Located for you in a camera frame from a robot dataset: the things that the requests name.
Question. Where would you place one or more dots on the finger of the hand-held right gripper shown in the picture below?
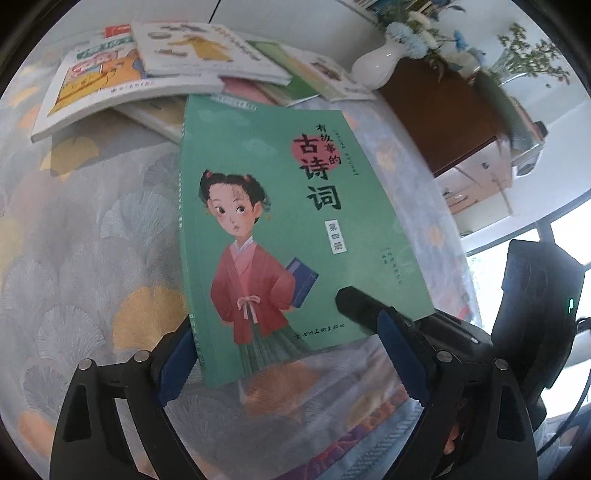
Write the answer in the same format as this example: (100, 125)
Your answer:
(360, 309)

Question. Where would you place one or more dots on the brown wooden cabinet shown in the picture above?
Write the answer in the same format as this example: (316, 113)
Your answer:
(438, 110)

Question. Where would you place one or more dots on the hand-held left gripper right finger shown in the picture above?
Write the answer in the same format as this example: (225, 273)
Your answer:
(406, 364)

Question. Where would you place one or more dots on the blue and white flowers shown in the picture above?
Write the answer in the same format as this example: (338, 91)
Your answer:
(415, 32)

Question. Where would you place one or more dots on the plain green book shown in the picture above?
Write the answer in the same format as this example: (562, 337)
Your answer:
(288, 76)

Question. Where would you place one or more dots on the white thin picture book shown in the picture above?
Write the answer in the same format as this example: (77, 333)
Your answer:
(332, 74)

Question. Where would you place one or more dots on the glass vase with green plant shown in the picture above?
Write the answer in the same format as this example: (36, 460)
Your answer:
(526, 55)

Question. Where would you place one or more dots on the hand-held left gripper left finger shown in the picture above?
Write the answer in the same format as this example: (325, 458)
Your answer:
(178, 362)

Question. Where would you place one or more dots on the white book with yellow coat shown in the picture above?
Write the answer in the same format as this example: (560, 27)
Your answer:
(203, 50)

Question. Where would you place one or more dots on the yellow cartoon cover book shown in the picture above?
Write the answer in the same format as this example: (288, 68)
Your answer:
(99, 85)

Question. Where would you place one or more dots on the green girl cover book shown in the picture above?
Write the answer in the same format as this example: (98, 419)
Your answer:
(277, 221)

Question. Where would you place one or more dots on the pink book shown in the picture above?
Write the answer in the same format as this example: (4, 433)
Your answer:
(244, 90)

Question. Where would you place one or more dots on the white ceramic vase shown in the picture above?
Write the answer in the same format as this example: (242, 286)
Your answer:
(376, 64)

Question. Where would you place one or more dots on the red and white book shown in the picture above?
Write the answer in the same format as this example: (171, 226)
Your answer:
(117, 31)

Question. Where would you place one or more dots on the white book with grey spine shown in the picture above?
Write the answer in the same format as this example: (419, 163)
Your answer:
(154, 115)

